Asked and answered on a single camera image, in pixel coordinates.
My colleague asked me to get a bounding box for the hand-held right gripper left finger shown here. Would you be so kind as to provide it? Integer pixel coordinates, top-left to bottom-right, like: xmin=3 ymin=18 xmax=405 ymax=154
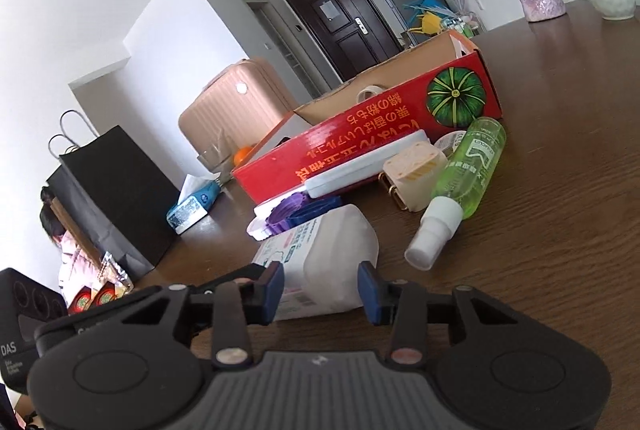
xmin=102 ymin=261 xmax=286 ymax=370

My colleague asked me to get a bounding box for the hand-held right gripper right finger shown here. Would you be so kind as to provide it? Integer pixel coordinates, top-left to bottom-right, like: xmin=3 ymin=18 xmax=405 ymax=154
xmin=357 ymin=261 xmax=538 ymax=368

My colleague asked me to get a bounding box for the clear cotton swab container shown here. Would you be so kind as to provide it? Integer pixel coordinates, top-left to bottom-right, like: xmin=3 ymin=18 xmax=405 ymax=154
xmin=250 ymin=203 xmax=379 ymax=322

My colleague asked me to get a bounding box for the white ribbed cap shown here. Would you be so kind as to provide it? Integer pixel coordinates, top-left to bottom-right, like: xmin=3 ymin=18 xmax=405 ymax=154
xmin=246 ymin=204 xmax=282 ymax=242

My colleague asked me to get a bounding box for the purple ribbed cap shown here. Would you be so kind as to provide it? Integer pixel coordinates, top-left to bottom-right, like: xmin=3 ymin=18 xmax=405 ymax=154
xmin=264 ymin=193 xmax=307 ymax=232

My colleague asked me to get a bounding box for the blue ribbed cap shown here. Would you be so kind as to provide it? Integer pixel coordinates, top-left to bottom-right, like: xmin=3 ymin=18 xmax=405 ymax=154
xmin=287 ymin=195 xmax=344 ymax=227

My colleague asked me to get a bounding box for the white brush with red bristles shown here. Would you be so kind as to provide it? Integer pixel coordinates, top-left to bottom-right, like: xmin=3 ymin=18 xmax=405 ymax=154
xmin=304 ymin=129 xmax=432 ymax=199

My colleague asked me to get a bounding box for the beige square air freshener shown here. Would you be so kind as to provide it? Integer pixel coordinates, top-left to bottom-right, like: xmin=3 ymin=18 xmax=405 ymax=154
xmin=382 ymin=143 xmax=449 ymax=213

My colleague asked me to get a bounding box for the red pumpkin print cardboard box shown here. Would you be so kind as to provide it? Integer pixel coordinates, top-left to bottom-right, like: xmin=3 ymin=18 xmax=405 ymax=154
xmin=231 ymin=29 xmax=503 ymax=206

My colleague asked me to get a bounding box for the green spray bottle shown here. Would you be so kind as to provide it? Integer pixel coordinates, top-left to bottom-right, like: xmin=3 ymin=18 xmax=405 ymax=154
xmin=404 ymin=116 xmax=507 ymax=270

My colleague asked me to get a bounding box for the white round labelled disc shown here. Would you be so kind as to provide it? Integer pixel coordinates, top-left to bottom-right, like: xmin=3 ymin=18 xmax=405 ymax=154
xmin=433 ymin=130 xmax=469 ymax=157

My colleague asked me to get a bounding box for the beige tape roll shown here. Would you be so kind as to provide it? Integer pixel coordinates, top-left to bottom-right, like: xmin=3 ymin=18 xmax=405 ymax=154
xmin=356 ymin=83 xmax=389 ymax=104

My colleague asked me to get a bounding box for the red round snack tin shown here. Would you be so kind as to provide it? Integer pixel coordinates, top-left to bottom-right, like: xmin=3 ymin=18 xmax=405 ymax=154
xmin=67 ymin=288 xmax=99 ymax=315
xmin=96 ymin=283 xmax=129 ymax=309

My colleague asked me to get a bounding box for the blue tissue pack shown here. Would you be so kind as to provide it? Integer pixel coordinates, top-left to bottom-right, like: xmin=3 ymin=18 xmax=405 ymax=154
xmin=166 ymin=173 xmax=223 ymax=236

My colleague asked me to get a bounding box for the clear glass container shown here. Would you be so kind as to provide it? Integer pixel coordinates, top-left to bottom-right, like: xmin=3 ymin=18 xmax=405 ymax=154
xmin=197 ymin=136 xmax=237 ymax=185

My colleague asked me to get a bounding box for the black paper bag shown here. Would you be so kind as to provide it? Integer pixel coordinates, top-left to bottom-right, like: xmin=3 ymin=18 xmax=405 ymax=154
xmin=46 ymin=109 xmax=182 ymax=282

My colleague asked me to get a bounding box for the pink suitcase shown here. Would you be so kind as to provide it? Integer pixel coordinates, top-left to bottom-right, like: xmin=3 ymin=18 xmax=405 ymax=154
xmin=178 ymin=57 xmax=302 ymax=172

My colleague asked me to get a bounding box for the white interior doorway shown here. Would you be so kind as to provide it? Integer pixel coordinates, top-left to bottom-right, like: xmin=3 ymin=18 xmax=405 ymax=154
xmin=243 ymin=0 xmax=332 ymax=105

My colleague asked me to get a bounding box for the dark brown entrance door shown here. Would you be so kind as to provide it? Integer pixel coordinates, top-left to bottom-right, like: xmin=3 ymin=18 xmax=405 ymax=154
xmin=283 ymin=0 xmax=404 ymax=82

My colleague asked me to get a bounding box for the rack with colourful things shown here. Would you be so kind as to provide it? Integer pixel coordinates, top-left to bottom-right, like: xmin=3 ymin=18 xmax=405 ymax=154
xmin=402 ymin=0 xmax=487 ymax=47

